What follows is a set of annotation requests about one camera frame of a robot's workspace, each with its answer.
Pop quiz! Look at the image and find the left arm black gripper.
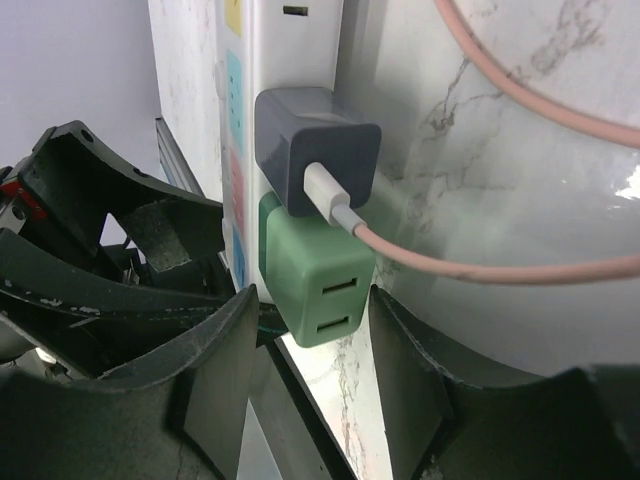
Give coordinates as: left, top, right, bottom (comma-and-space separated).
1, 120, 235, 375

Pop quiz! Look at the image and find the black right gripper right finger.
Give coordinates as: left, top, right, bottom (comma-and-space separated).
368, 287, 639, 479

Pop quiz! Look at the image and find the white power strip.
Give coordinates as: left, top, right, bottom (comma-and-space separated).
215, 1, 343, 299

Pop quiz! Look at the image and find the grey small charger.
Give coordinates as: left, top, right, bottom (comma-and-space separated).
254, 87, 382, 217

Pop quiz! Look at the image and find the green cube adapter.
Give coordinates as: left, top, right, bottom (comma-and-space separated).
258, 192, 375, 348

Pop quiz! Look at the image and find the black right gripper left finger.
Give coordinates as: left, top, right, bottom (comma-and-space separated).
1, 287, 259, 479

